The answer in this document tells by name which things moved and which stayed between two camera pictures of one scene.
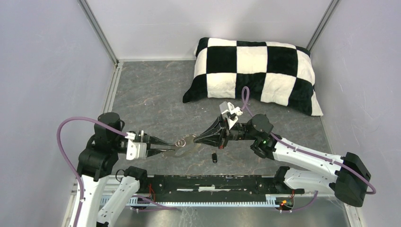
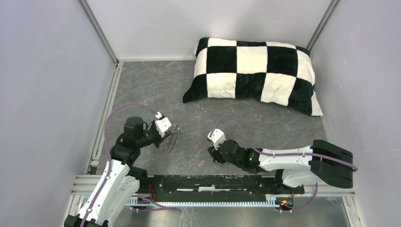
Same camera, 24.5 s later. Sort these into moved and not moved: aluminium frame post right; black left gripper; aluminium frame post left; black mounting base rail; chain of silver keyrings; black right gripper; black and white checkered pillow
Moved: black left gripper; black right gripper; chain of silver keyrings
Not moved: aluminium frame post left; black and white checkered pillow; aluminium frame post right; black mounting base rail
